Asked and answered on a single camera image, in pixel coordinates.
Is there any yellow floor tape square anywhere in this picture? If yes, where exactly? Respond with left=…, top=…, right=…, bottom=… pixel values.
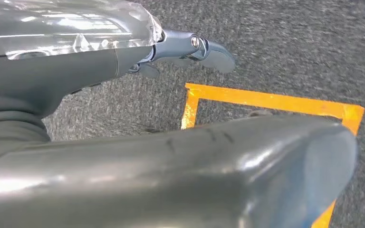
left=181, top=83, right=365, bottom=228

